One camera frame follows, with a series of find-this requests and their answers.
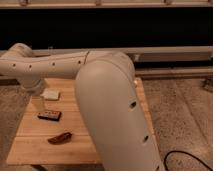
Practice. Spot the translucent cylindrical end tool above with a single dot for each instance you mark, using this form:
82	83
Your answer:
39	103

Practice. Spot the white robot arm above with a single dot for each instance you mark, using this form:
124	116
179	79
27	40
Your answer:
106	96

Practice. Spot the white sponge block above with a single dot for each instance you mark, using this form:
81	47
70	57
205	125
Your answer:
51	95

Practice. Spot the dark rectangular box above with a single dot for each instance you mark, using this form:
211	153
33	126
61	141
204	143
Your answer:
50	115

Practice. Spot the wooden table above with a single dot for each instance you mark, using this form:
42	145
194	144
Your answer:
31	146

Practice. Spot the brown chocolate bar wrapper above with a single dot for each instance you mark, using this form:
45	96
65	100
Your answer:
60	139

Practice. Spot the long grey bench rail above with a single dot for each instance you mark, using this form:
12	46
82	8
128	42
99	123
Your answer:
173	53

